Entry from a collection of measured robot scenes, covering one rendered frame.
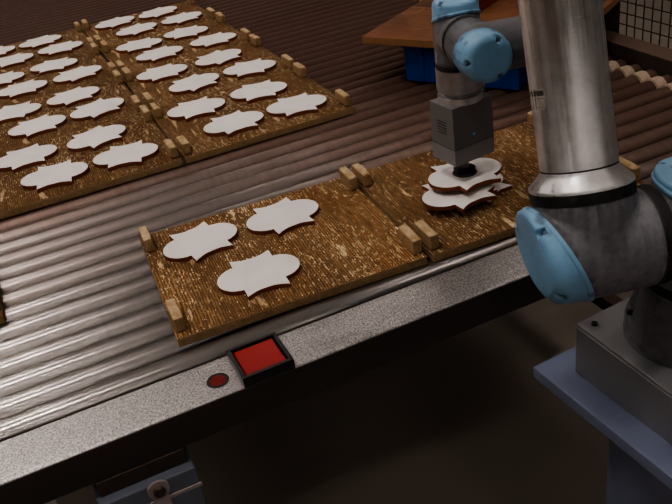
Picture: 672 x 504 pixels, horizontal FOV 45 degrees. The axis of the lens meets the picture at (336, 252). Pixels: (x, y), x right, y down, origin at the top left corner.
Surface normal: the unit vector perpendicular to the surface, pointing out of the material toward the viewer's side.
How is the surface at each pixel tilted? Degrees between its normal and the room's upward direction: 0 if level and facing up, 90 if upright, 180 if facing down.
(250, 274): 0
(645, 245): 63
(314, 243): 0
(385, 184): 0
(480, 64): 90
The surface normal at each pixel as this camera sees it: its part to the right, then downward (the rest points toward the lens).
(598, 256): 0.07, 0.15
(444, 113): -0.85, 0.36
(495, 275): -0.14, -0.85
